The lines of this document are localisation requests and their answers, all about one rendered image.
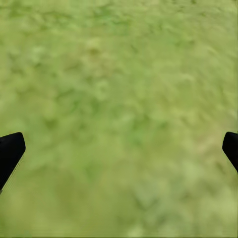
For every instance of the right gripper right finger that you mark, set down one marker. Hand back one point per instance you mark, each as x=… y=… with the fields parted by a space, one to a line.
x=230 y=148

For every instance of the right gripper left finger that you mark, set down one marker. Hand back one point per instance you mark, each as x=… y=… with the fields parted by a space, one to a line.
x=12 y=148

